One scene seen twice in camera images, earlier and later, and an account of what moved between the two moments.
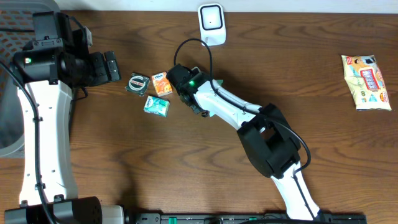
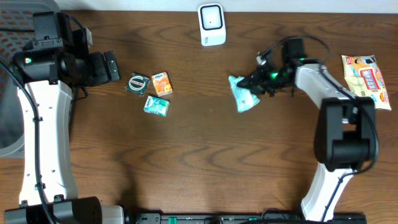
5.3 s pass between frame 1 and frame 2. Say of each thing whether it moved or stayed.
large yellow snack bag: stayed
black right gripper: moved
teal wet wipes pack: moved
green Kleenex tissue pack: stayed
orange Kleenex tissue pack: stayed
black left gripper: stayed
